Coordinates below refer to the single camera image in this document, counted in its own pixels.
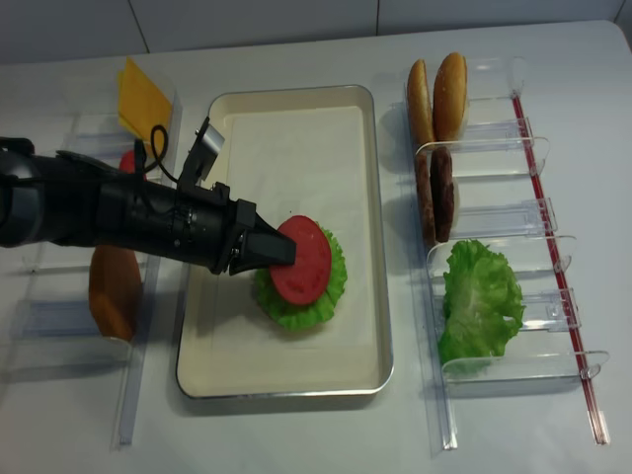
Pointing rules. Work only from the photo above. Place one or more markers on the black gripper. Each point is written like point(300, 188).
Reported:
point(207, 225)

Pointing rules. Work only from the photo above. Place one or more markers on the red tomato slice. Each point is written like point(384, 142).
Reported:
point(127, 162)
point(306, 279)

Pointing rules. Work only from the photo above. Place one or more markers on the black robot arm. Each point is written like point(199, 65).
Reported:
point(73, 200)

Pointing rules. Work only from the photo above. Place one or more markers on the green lettuce leaf on tray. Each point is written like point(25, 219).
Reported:
point(299, 318)

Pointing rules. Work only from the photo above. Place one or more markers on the red tomato slice in rack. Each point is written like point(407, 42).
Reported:
point(127, 162)

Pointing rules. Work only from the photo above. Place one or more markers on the yellow cheese slice front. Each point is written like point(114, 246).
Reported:
point(141, 102)

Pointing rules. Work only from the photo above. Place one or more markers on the yellow cheese slice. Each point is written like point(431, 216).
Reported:
point(121, 120)
point(141, 102)

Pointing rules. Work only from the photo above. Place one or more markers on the left brown meat patty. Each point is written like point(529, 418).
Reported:
point(425, 199)

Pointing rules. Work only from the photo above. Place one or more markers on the brown meat patty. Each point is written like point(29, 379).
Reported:
point(442, 187)
point(425, 199)

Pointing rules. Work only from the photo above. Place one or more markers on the yellow cheese slice back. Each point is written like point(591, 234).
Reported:
point(121, 120)

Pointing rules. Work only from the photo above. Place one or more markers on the right brown meat patty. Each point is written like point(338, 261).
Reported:
point(442, 187)

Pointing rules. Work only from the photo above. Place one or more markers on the green lettuce leaf in rack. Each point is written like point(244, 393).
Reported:
point(482, 307)

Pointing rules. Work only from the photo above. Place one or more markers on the white parchment paper sheet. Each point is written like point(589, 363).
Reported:
point(310, 163)

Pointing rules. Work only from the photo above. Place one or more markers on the cream metal baking tray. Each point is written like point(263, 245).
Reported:
point(204, 371)

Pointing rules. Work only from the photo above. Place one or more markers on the brown bun in left rack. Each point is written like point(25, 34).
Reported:
point(115, 289)

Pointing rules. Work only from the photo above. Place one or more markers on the left bun half in rack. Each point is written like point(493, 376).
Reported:
point(420, 110)

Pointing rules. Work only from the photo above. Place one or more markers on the bun half in rack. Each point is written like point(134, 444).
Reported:
point(450, 97)
point(420, 110)

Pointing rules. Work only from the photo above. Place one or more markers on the clear acrylic left rack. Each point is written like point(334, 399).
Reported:
point(49, 331)

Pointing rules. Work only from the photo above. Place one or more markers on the clear acrylic rack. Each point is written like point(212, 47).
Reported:
point(49, 331)
point(496, 205)

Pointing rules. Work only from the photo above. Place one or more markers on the clear acrylic right rack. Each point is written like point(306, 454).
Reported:
point(496, 205)

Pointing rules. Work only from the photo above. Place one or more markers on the right bun half in rack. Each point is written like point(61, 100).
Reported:
point(450, 97)

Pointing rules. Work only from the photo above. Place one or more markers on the red rod on right rack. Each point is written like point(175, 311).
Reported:
point(596, 418)

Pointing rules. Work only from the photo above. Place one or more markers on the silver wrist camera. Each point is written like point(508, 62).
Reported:
point(201, 157)

